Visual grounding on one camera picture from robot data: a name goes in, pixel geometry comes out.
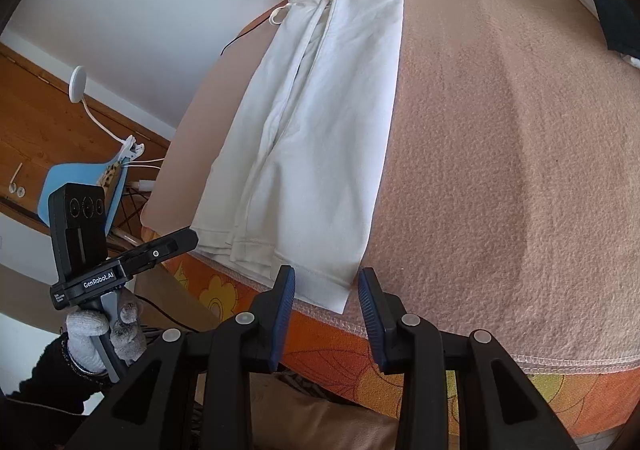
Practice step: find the blue chair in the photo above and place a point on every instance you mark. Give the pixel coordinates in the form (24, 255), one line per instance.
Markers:
(90, 180)

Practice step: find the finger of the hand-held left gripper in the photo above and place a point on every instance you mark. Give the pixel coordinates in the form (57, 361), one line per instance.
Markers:
(160, 245)

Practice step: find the person's left forearm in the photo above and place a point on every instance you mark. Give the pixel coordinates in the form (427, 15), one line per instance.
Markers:
(47, 380)

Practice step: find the orange floral bed sheet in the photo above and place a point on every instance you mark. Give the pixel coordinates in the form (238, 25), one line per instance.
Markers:
(350, 360)

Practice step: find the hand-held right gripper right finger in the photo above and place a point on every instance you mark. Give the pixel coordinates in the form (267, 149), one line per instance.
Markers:
(370, 317)

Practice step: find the white pants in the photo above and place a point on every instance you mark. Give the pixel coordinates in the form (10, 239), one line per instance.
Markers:
(305, 140)

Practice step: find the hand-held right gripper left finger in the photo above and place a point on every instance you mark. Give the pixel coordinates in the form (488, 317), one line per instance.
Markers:
(281, 315)

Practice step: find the beige fleece blanket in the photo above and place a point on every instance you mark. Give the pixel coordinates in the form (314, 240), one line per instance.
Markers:
(480, 165)

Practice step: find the white clip lamp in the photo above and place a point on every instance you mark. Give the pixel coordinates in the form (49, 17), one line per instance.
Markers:
(100, 120)

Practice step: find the person's left hand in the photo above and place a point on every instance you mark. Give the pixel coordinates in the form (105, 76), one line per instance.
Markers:
(100, 327)

